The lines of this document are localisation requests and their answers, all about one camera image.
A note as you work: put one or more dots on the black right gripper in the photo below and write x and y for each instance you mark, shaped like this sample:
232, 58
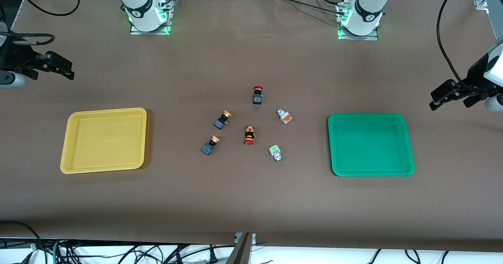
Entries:
16, 56

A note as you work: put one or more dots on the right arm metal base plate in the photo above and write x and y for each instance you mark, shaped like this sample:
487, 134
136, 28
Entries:
151, 32

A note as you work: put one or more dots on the brown table cover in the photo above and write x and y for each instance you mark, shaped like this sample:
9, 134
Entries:
251, 201

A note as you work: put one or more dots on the yellow plastic tray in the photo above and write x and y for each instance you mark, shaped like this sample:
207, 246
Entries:
102, 142

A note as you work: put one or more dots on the metal profile under table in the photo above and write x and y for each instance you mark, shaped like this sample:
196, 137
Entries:
243, 252

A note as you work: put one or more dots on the red button black base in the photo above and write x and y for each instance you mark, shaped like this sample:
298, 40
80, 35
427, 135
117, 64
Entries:
257, 98

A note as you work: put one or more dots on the red button orange body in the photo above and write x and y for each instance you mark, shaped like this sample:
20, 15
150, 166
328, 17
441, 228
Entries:
249, 134

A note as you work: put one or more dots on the white button green back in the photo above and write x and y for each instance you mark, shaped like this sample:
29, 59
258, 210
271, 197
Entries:
275, 151

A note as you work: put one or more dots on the yellow cap push button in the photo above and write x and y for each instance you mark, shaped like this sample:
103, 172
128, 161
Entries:
208, 148
221, 121

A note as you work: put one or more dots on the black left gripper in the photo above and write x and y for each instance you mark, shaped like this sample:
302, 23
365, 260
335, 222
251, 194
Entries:
474, 77

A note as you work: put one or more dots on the white button orange back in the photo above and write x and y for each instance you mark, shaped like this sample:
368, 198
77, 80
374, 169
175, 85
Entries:
285, 116

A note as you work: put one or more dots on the green plastic tray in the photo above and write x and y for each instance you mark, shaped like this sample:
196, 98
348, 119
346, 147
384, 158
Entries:
369, 146

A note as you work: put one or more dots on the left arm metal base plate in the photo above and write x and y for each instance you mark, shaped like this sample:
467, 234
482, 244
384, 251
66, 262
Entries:
359, 38

